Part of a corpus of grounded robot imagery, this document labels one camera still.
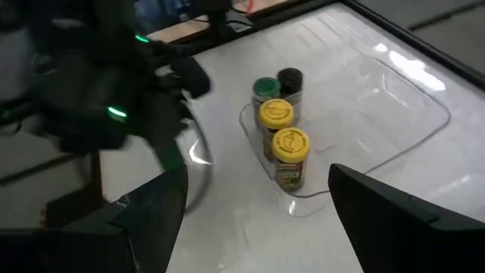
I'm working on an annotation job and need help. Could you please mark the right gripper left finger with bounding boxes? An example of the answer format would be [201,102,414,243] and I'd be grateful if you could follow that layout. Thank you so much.
[0,165,189,273]

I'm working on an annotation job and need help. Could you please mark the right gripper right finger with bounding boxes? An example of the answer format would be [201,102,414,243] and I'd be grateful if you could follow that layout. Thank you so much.
[328,163,485,273]

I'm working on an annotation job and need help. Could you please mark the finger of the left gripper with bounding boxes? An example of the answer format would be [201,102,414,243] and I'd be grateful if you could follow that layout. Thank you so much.
[151,56,212,170]

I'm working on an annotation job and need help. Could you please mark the green lid oregano jar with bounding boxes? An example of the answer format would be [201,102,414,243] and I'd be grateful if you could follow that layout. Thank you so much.
[252,77,282,115]

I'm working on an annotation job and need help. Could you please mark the yellow lid chili onion jar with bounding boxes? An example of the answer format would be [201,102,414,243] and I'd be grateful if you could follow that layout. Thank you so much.
[271,127,311,193]
[258,98,295,160]

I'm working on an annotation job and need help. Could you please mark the black lid spice jar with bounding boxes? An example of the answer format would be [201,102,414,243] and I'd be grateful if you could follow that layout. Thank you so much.
[276,67,304,105]

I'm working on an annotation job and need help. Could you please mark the clear plastic bin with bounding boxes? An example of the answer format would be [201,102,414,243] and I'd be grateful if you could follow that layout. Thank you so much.
[238,49,452,219]

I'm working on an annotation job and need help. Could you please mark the black table frame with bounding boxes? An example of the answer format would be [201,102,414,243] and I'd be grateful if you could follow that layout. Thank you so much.
[143,0,485,90]

